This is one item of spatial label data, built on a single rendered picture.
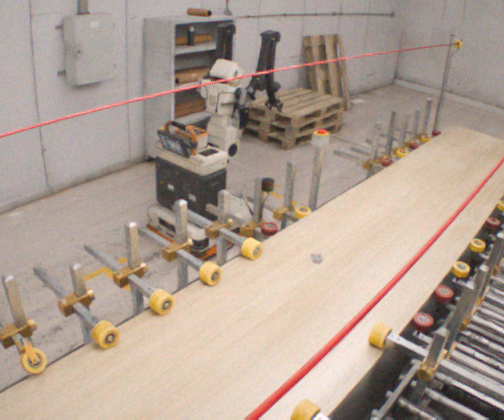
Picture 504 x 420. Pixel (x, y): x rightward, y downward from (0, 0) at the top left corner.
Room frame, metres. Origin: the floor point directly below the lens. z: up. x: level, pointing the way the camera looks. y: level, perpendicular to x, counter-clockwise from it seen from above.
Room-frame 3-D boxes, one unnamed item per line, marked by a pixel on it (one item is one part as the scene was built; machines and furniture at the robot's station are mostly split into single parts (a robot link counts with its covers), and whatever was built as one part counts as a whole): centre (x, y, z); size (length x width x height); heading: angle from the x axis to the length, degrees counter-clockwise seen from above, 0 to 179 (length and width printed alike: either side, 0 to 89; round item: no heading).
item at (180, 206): (1.65, 0.30, 0.93); 0.04 x 0.04 x 0.48; 52
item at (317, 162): (2.44, -0.33, 0.93); 0.05 x 0.05 x 0.45; 52
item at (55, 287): (1.25, 0.66, 0.95); 0.50 x 0.04 x 0.04; 52
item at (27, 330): (1.05, 0.78, 0.95); 0.14 x 0.06 x 0.05; 142
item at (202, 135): (3.16, 0.49, 0.87); 0.23 x 0.15 x 0.11; 51
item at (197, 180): (3.18, 0.47, 0.59); 0.55 x 0.34 x 0.83; 51
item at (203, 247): (3.25, 0.42, 0.16); 0.67 x 0.64 x 0.25; 141
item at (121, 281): (1.44, 0.46, 0.95); 0.14 x 0.06 x 0.05; 142
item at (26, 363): (0.94, 0.67, 0.93); 0.09 x 0.08 x 0.09; 52
